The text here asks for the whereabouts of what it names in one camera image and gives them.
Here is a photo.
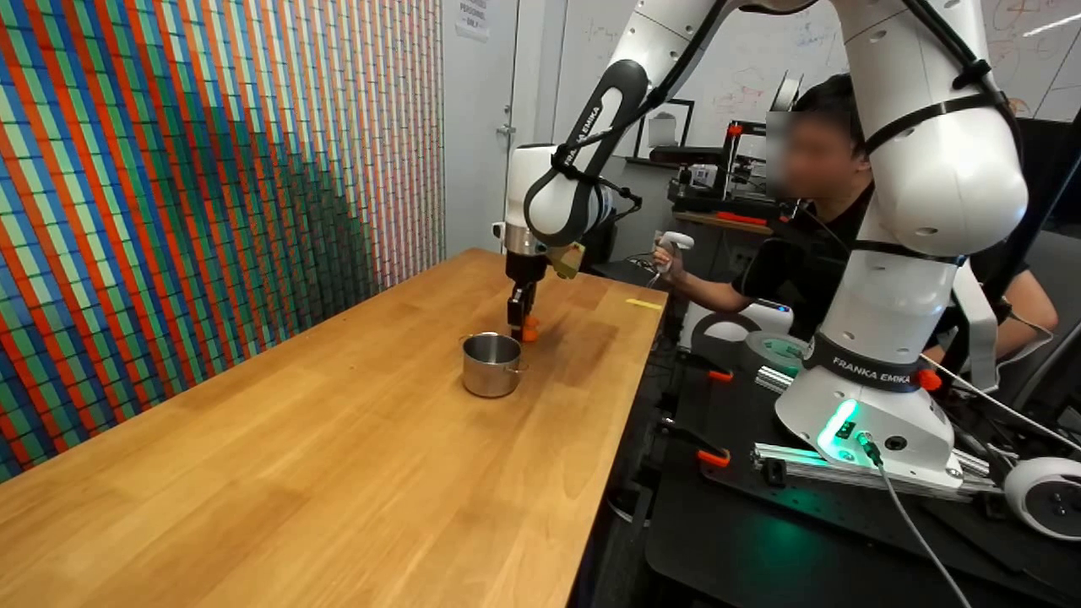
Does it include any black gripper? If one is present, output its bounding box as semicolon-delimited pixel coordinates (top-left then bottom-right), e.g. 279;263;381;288
503;251;554;342

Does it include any white handheld controller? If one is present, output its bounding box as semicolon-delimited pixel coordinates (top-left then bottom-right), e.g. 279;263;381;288
653;226;698;255

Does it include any person's right forearm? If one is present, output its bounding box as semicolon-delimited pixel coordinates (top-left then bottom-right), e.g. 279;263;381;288
674;263;756;319

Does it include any person's left forearm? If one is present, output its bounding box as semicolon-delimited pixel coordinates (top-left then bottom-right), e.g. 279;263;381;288
992;267;1065;363

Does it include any silver metal pot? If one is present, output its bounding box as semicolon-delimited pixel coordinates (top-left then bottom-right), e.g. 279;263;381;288
460;328;528;403

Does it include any person's right hand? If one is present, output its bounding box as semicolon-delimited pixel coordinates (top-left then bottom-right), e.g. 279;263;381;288
648;239;693;288

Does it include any black carry case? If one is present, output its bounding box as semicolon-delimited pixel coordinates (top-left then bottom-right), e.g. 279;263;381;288
580;210;621;274

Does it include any black framed picture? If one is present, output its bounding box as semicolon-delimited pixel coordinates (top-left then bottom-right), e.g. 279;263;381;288
636;99;698;161

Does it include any white grey device box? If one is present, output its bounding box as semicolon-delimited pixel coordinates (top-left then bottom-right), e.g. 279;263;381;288
684;294;800;346

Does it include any black red 3D printer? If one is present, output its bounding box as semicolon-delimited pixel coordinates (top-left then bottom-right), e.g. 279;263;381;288
719;116;770;210

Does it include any person in black shirt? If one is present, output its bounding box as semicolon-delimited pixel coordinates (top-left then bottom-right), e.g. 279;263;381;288
733;69;1065;369

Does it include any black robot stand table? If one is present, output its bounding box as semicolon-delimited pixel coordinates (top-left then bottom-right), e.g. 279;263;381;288
569;253;1081;608

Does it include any white round device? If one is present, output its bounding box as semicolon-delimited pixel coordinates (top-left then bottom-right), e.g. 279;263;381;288
998;451;1081;543

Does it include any olive wrist camera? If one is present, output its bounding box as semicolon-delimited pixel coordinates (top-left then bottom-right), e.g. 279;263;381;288
548;239;592;283

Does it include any orange handled clamp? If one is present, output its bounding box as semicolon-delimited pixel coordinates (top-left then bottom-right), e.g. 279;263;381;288
679;355;735;389
657;416;735;473

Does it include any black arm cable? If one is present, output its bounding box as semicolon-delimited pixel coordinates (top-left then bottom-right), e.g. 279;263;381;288
519;0;741;246

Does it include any silver robot mount plate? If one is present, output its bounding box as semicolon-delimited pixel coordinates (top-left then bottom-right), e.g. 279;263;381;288
748;437;1005;506

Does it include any grey base cable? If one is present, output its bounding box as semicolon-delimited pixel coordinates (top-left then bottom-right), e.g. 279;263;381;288
862;441;976;608

